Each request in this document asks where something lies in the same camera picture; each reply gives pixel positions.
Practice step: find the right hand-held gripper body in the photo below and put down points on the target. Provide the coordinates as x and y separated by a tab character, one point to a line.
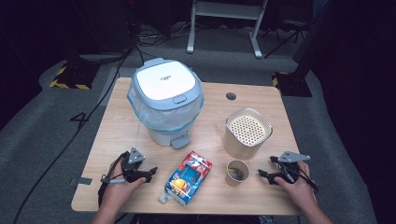
291	161

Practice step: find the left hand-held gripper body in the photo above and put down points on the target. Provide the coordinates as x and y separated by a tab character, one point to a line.
134	161

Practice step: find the wet tea bag waste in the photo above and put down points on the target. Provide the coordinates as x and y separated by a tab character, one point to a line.
236	174

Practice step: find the brown paper cup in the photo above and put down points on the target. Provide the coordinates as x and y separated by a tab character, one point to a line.
233	182

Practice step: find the blue red printed carton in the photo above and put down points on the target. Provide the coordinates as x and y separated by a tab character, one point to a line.
186	180

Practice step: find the beige container with perforated strainer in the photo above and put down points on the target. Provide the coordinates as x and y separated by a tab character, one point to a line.
247	130

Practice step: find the white blue pedal trash can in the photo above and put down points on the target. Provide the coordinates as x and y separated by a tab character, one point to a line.
165	81

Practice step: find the person's left hand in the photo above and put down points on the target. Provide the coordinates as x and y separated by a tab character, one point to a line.
120	193

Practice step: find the person's right hand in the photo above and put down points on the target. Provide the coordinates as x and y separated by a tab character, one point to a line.
297	191

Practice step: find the clear blue plastic bin liner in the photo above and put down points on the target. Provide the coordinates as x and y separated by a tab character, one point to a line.
162	116

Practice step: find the grey tape strip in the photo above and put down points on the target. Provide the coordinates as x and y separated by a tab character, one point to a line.
82	181

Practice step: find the black stand base striped tape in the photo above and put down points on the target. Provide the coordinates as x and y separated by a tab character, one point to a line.
73	76
291	85

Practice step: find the black tripod stand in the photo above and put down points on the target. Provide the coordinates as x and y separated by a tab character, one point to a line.
288	29

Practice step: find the white metal table frame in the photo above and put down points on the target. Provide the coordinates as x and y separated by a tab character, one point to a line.
224	11

